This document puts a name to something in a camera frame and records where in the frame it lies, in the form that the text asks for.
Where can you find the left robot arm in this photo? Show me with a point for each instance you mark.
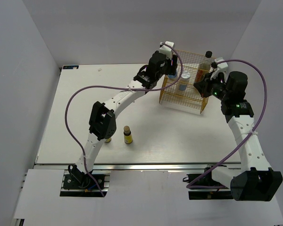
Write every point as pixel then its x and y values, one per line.
pixel 102 122

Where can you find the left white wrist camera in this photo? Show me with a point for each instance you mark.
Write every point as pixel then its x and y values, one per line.
pixel 166 50

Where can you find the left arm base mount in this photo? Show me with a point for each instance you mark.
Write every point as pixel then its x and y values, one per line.
pixel 78 184

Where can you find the blue label spice jar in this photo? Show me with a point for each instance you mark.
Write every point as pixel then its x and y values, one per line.
pixel 184 80
pixel 173 77

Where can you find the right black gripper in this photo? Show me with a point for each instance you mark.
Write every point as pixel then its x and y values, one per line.
pixel 202 87

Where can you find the blue table sticker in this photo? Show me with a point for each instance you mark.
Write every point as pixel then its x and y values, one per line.
pixel 70 67

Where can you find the aluminium table frame rail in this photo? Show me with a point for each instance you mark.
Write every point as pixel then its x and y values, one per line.
pixel 109 167

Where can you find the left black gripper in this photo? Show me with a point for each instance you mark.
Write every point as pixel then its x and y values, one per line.
pixel 171 68

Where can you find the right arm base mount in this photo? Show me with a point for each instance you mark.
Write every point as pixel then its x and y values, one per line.
pixel 208 189

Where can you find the right small yellow bottle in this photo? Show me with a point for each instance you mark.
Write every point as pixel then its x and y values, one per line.
pixel 127 135

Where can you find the yellow wire basket rack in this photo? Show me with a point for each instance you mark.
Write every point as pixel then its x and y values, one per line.
pixel 189 100

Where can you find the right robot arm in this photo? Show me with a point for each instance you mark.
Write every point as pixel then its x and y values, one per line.
pixel 256 181

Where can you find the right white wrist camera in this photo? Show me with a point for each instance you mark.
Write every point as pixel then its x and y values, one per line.
pixel 221 67

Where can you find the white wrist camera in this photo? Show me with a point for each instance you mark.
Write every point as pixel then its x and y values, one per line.
pixel 166 50
pixel 221 67

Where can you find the soy sauce bottle red label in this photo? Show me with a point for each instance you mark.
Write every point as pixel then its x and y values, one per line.
pixel 204 67

